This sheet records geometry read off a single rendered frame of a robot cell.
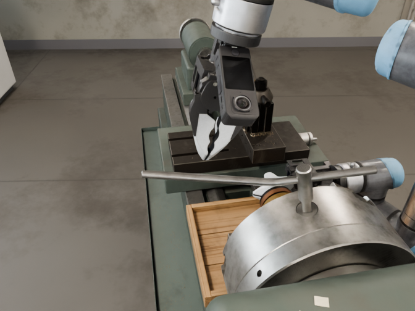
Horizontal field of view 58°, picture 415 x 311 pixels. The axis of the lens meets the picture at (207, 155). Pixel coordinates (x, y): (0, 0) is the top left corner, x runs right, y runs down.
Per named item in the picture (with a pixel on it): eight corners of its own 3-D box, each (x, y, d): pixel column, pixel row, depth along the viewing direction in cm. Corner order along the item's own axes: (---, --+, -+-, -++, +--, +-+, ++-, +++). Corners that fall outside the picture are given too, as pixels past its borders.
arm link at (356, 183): (359, 199, 89) (367, 172, 84) (340, 202, 88) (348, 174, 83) (343, 179, 95) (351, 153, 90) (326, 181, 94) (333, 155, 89)
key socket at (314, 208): (316, 212, 61) (315, 200, 60) (320, 228, 59) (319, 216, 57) (296, 214, 62) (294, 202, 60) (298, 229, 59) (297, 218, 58)
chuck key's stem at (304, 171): (313, 215, 61) (310, 161, 54) (315, 225, 59) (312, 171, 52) (299, 216, 61) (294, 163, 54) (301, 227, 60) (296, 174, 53)
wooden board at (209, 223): (351, 282, 90) (355, 272, 88) (204, 308, 85) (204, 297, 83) (303, 199, 114) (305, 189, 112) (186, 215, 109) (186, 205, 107)
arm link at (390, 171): (400, 196, 91) (411, 169, 86) (358, 202, 89) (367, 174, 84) (382, 176, 97) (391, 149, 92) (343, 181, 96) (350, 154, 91)
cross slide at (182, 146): (307, 160, 120) (310, 149, 117) (174, 176, 114) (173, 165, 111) (288, 131, 134) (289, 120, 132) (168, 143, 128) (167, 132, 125)
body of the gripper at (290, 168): (280, 184, 93) (325, 178, 95) (293, 207, 87) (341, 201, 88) (283, 159, 89) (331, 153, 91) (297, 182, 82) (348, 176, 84)
